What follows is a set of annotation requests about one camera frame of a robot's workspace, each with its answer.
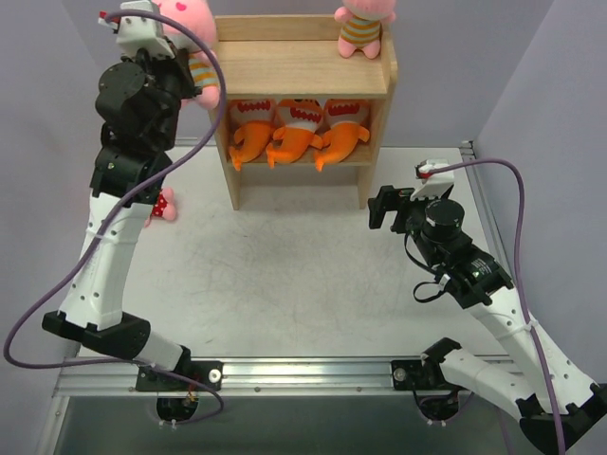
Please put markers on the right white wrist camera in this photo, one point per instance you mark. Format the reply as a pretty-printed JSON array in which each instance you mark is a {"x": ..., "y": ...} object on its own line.
[{"x": 433, "y": 185}]

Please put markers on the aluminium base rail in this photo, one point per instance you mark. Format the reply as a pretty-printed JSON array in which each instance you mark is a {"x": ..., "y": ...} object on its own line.
[{"x": 246, "y": 376}]

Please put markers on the orange shark plush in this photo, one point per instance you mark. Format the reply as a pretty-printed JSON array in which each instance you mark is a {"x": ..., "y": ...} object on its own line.
[
  {"x": 254, "y": 120},
  {"x": 301, "y": 119},
  {"x": 346, "y": 129}
]

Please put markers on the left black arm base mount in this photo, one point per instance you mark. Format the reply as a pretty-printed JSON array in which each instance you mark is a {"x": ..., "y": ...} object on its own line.
[{"x": 206, "y": 372}]

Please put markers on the wooden three-tier shelf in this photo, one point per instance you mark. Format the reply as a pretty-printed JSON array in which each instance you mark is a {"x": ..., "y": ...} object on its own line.
[{"x": 296, "y": 56}]

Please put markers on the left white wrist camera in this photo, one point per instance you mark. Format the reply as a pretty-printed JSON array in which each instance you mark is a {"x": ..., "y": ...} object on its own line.
[{"x": 134, "y": 33}]

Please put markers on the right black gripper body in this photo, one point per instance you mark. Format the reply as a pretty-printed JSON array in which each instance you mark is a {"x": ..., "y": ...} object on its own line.
[{"x": 398, "y": 214}]

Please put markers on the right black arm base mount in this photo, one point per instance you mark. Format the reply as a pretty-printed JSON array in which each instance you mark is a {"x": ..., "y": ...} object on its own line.
[{"x": 423, "y": 373}]

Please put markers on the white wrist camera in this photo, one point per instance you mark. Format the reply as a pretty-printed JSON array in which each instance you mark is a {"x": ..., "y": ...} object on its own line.
[
  {"x": 433, "y": 185},
  {"x": 134, "y": 33}
]

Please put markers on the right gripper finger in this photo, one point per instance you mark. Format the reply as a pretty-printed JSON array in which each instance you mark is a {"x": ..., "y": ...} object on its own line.
[
  {"x": 378, "y": 207},
  {"x": 390, "y": 193}
]

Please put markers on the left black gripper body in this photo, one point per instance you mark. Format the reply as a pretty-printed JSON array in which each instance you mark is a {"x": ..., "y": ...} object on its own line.
[{"x": 180, "y": 80}]

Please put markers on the pink plush striped shirt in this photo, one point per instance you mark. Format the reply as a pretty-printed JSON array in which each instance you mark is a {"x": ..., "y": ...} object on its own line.
[
  {"x": 197, "y": 17},
  {"x": 361, "y": 24}
]

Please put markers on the pink plush red polka-dot shirt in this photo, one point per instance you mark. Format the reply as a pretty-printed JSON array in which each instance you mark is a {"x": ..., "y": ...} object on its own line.
[{"x": 164, "y": 208}]

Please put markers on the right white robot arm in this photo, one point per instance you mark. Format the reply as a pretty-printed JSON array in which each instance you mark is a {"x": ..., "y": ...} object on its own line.
[{"x": 553, "y": 401}]

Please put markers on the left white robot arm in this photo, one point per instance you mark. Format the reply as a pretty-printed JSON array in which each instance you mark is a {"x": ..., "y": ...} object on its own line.
[{"x": 139, "y": 102}]

